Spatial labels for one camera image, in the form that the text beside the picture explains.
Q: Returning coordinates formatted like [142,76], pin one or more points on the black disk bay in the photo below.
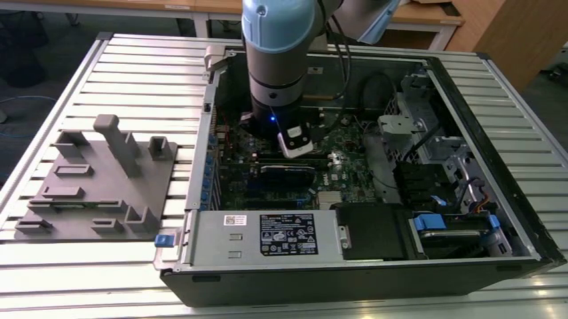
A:
[418,182]

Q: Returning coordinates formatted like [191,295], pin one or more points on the green motherboard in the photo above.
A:
[351,169]

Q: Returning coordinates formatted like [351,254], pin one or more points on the black graphics card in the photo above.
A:
[287,177]

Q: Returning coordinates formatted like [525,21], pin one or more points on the wooden desk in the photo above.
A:
[426,16]
[112,2]

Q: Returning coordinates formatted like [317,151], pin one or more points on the silver power supply unit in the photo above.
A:
[213,246]

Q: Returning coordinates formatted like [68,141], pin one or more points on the blue disk carrier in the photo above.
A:
[428,221]

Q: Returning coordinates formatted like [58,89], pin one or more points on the silver metal drive cage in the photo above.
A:
[400,128]

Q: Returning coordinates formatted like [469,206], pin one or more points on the wooden cabinet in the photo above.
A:
[523,33]

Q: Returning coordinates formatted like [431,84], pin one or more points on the blue case latch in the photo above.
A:
[165,241]

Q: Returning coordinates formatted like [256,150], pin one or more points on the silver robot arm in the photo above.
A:
[276,66]

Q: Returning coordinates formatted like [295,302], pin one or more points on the black PC case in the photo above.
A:
[311,285]

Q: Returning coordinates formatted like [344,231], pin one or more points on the small silver heatsink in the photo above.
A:
[331,196]

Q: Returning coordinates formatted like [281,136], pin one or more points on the black office chair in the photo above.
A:
[22,66]

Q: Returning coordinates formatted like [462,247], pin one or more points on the black RAM slot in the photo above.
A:
[267,155]
[293,162]

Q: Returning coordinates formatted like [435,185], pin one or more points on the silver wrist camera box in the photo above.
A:
[297,143]

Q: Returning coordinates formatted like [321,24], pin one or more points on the grey parts rack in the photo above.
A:
[102,199]

